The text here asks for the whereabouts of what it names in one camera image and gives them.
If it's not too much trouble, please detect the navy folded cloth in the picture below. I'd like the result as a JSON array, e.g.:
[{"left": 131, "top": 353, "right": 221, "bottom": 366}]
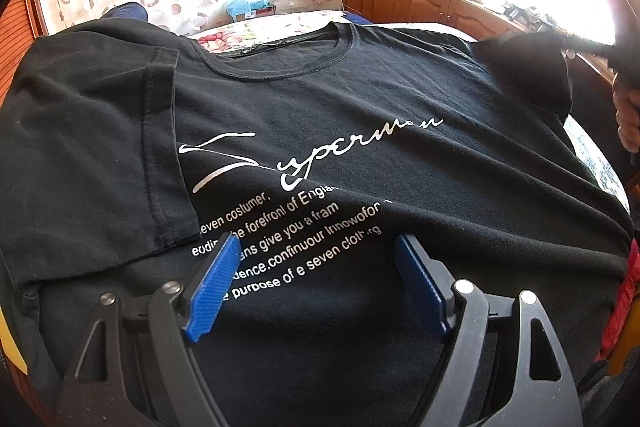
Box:
[{"left": 102, "top": 2, "right": 149, "bottom": 26}]

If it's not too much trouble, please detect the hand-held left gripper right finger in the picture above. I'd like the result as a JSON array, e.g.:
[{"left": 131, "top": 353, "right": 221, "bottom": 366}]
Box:
[{"left": 392, "top": 233, "right": 583, "bottom": 427}]

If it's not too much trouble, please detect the light blue plastic bag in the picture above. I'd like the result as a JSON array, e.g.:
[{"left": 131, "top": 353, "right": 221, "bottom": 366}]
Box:
[{"left": 225, "top": 0, "right": 277, "bottom": 22}]

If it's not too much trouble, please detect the pink floral bed cover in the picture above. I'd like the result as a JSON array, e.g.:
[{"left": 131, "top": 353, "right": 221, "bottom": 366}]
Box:
[{"left": 191, "top": 11, "right": 351, "bottom": 58}]

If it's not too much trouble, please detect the red garment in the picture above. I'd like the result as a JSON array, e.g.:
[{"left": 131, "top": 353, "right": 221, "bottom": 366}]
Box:
[{"left": 597, "top": 238, "right": 640, "bottom": 364}]

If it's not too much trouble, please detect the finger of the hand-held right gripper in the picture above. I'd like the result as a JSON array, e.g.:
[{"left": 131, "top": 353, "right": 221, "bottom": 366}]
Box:
[{"left": 547, "top": 32, "right": 613, "bottom": 60}]

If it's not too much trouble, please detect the person's right hand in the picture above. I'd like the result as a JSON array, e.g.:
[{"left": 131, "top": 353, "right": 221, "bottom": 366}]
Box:
[{"left": 614, "top": 74, "right": 640, "bottom": 150}]

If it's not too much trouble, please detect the black printed t-shirt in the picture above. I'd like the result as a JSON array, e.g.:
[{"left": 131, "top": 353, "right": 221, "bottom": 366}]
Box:
[{"left": 0, "top": 21, "right": 633, "bottom": 427}]

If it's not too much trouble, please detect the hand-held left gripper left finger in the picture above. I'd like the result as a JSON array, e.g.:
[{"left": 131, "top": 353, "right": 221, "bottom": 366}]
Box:
[{"left": 56, "top": 231, "right": 244, "bottom": 427}]

